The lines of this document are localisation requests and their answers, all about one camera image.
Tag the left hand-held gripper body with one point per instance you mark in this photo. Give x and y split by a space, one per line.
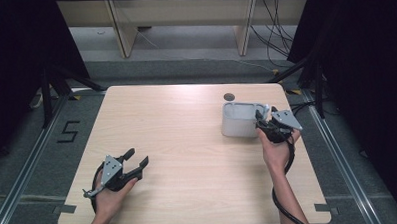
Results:
113 173

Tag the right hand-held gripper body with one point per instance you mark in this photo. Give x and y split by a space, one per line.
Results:
280 125

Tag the white plastic toothbrush holder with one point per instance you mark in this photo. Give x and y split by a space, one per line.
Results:
238 122

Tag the person's left hand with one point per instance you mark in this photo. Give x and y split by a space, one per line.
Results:
109 201

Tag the person's right hand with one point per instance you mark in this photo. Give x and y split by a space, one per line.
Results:
276 154

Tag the yellow black tape marker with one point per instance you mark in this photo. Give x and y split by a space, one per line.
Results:
75 97
294 92

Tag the small brown disc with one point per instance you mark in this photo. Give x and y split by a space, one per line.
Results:
229 97

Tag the black metal stand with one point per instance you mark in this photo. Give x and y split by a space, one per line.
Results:
319 87
46 97

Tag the black curtain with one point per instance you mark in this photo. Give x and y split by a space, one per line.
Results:
368 52
10 48

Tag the beige wooden desk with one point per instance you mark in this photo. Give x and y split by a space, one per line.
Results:
183 12

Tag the metal floor rail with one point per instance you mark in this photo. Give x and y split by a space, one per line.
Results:
338 167
22 178

